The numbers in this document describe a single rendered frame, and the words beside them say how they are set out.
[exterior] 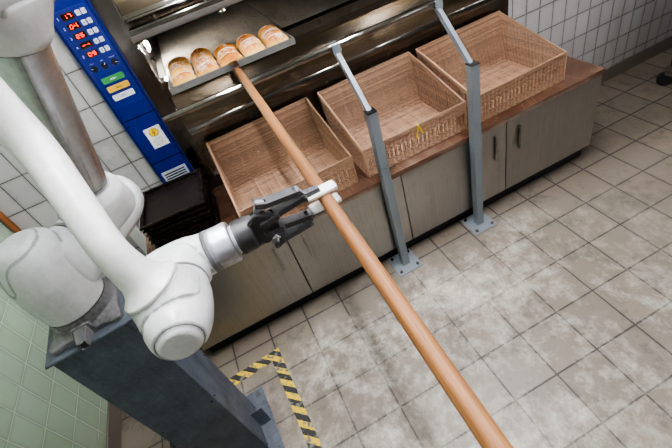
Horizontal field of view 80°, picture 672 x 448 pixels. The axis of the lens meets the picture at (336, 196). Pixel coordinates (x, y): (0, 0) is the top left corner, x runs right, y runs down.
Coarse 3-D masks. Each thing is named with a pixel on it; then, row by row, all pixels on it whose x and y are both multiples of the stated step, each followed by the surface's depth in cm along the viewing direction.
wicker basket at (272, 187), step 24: (264, 120) 199; (288, 120) 203; (312, 120) 207; (216, 144) 195; (240, 144) 199; (264, 144) 203; (312, 144) 212; (336, 144) 187; (240, 168) 203; (288, 168) 207; (336, 168) 176; (240, 192) 202; (264, 192) 197; (336, 192) 182; (240, 216) 167
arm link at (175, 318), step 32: (0, 96) 60; (0, 128) 60; (32, 128) 62; (32, 160) 61; (64, 160) 63; (64, 192) 61; (96, 224) 60; (96, 256) 59; (128, 256) 61; (128, 288) 61; (160, 288) 61; (192, 288) 64; (160, 320) 59; (192, 320) 60; (160, 352) 59; (192, 352) 62
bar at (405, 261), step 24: (432, 0) 165; (384, 24) 162; (336, 48) 158; (264, 72) 154; (216, 96) 150; (360, 96) 157; (168, 120) 148; (480, 120) 180; (480, 144) 188; (384, 168) 172; (480, 168) 197; (384, 192) 183; (480, 192) 207; (480, 216) 218; (408, 264) 214
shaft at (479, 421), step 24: (240, 72) 150; (288, 144) 103; (312, 168) 93; (336, 216) 78; (360, 240) 72; (384, 288) 63; (408, 312) 59; (408, 336) 58; (432, 336) 56; (432, 360) 53; (456, 384) 50; (456, 408) 49; (480, 408) 48; (480, 432) 46
